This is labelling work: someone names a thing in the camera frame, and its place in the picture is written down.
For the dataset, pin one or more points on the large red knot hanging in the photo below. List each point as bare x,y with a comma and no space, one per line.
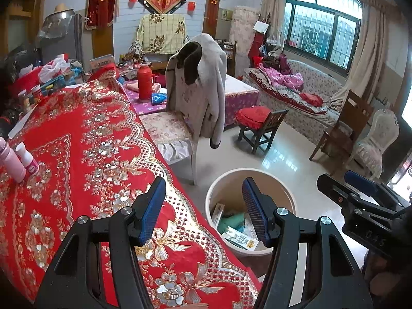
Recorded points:
99,3

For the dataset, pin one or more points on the small red pillow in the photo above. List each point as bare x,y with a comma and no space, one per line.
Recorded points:
310,99

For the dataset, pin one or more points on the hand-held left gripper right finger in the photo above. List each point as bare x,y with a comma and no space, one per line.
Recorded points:
256,209

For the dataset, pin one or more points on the white floral cushioned chair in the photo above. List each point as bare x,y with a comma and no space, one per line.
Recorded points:
164,125

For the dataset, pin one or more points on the person's right forearm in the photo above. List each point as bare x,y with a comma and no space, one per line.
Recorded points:
386,280

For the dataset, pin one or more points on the barred window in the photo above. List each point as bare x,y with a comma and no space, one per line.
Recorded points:
322,22

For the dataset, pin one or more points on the white pink-label supplement bottle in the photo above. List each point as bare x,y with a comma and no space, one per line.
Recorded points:
29,161

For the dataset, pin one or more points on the white green printed box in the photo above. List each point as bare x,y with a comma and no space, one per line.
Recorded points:
241,239

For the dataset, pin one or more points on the pink quilt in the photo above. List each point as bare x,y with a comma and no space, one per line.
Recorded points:
286,80

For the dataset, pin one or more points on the brown glass jar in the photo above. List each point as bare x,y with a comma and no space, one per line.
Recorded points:
24,101

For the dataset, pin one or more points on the pink thermos bottle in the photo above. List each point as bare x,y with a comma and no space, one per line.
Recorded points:
14,164

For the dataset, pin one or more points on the red patterned sofa blanket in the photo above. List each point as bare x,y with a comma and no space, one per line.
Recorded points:
280,98

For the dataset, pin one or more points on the white ornate chair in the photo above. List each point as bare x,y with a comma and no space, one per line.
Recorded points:
383,125

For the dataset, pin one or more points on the grey refrigerator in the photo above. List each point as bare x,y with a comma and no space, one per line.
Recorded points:
61,48

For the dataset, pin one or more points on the green fluffy cloth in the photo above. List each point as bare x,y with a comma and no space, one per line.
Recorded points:
233,221

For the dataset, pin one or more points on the brown wooden armchair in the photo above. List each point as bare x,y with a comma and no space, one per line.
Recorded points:
354,109

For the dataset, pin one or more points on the round red seat cushion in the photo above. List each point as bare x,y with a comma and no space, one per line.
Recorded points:
252,116

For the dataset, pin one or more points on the small dark wooden stool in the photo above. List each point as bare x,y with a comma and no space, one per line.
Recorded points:
264,128

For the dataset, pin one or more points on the yellow floral checked cloth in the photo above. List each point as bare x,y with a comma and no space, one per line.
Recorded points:
161,35

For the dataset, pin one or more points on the low table purple floral cloth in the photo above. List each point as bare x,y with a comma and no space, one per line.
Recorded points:
238,103

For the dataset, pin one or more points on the red plastic basin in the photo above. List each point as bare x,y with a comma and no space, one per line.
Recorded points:
27,79

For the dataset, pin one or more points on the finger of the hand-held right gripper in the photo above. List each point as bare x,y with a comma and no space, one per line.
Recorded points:
360,180
331,186

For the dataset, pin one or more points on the red thermos flask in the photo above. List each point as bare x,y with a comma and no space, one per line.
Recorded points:
144,83

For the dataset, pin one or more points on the small blue plastic bag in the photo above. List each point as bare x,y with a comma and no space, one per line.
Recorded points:
159,98

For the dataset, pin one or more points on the long gold-ended box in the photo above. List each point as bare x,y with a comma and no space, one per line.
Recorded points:
219,214

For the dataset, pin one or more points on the floral fabric sofa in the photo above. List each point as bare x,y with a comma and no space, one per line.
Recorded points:
322,77

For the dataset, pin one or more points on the straw hat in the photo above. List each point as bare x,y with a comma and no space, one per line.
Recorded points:
63,9

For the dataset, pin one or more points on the white plastic bag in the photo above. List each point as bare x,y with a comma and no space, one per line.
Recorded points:
53,69

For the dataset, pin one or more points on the floral covered tall appliance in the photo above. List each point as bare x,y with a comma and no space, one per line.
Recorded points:
244,25

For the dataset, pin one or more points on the beige plastic bucket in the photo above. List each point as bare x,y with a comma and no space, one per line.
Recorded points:
231,180

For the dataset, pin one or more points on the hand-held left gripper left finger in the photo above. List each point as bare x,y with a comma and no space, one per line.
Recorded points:
151,212

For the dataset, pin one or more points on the red lid jar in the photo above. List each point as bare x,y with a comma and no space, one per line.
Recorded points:
36,93

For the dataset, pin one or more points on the printed cardboard box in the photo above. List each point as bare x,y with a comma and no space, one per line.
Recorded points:
101,62

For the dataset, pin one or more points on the red floral tablecloth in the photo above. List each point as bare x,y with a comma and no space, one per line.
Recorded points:
80,151

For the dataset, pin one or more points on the beige curtain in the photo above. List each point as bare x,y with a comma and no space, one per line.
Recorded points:
370,54
272,3

